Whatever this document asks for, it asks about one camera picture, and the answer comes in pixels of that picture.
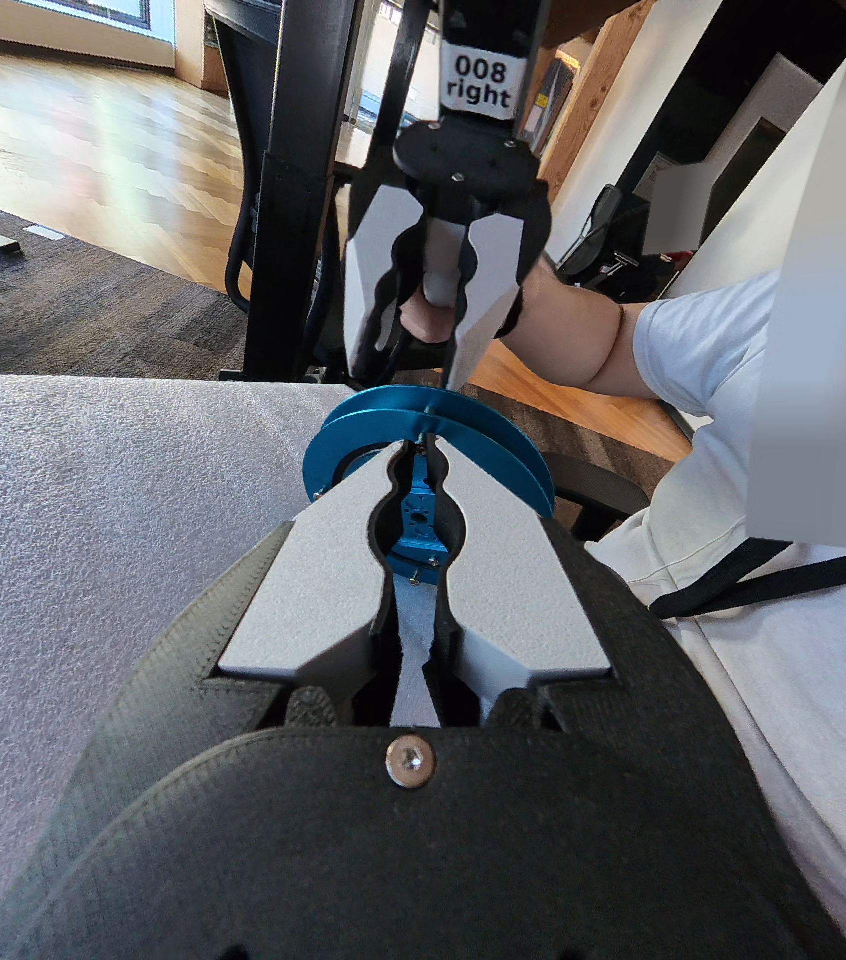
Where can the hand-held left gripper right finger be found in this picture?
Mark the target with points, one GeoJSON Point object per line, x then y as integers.
{"type": "Point", "coordinates": [528, 600]}

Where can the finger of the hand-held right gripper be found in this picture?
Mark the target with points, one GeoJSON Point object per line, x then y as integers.
{"type": "Point", "coordinates": [498, 270]}
{"type": "Point", "coordinates": [366, 262]}

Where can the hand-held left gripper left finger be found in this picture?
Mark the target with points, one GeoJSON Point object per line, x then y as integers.
{"type": "Point", "coordinates": [303, 600]}

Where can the blue round metal turntable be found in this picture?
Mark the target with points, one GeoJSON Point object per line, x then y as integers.
{"type": "Point", "coordinates": [393, 409]}

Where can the person's right forearm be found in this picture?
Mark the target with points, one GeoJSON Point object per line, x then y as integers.
{"type": "Point", "coordinates": [580, 337]}

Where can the black desk leg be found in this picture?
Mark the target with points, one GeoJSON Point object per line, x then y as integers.
{"type": "Point", "coordinates": [295, 225]}

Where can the person's right hand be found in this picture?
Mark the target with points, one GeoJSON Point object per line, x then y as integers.
{"type": "Point", "coordinates": [426, 322]}

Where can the wooden pillar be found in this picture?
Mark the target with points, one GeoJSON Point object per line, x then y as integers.
{"type": "Point", "coordinates": [588, 97]}

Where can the black chair armrest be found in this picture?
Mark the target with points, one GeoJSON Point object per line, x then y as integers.
{"type": "Point", "coordinates": [603, 487]}

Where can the white foam sheet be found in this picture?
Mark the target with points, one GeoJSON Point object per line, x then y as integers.
{"type": "Point", "coordinates": [92, 562]}

